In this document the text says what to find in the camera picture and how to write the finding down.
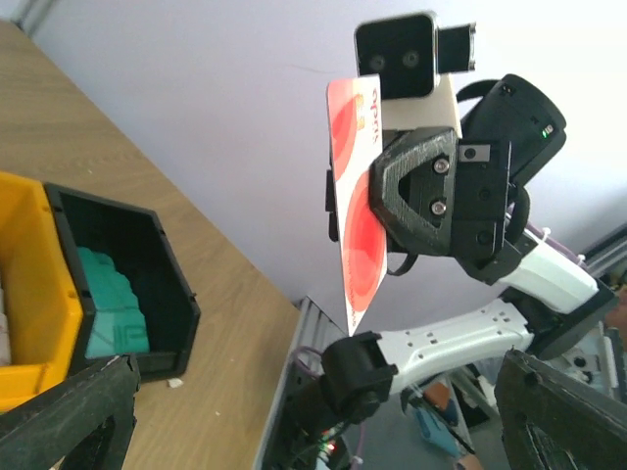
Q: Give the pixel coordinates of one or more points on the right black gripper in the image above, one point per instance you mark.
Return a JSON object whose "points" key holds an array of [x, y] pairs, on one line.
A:
{"points": [[509, 135]]}

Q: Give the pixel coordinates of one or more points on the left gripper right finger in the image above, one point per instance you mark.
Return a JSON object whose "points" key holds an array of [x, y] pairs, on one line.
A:
{"points": [[551, 421]]}

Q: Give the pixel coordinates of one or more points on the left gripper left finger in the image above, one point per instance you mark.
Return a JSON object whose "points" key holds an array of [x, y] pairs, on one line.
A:
{"points": [[85, 422]]}

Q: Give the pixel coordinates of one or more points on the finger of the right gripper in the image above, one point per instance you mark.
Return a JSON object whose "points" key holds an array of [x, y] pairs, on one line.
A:
{"points": [[330, 207]]}

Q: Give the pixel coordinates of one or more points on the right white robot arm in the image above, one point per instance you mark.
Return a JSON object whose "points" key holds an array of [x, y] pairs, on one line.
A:
{"points": [[548, 303]]}

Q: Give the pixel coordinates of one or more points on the teal card stack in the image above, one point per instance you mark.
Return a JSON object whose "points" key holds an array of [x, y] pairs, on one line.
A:
{"points": [[119, 326]]}

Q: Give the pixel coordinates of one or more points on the white patterned card stack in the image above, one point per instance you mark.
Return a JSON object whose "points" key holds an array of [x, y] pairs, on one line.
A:
{"points": [[5, 344]]}

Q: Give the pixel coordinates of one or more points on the orange card bin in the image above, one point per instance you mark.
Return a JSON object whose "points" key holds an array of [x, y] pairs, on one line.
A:
{"points": [[39, 297]]}

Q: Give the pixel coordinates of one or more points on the right black card bin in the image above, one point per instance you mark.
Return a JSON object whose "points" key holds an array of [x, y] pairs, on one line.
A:
{"points": [[138, 244]]}

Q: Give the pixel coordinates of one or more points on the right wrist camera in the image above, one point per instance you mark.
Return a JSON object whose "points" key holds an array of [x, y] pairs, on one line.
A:
{"points": [[415, 58]]}

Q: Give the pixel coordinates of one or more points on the right aluminium frame post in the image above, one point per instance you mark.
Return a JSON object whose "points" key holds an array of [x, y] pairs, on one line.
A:
{"points": [[608, 256]]}

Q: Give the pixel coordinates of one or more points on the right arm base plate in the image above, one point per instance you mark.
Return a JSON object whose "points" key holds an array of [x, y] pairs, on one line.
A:
{"points": [[304, 431]]}

